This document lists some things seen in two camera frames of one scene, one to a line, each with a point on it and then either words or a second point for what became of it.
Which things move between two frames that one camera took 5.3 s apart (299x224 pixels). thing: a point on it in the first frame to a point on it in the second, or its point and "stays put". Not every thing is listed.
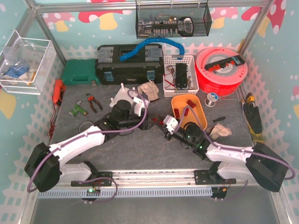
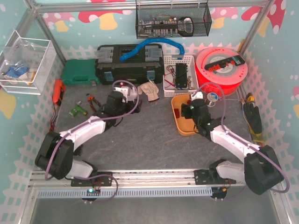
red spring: (176, 113) stays put
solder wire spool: (212, 98) stays put
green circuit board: (78, 108) stays put
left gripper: (144, 122) to (136, 105)
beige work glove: (149, 88) stays put
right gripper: (167, 132) to (184, 111)
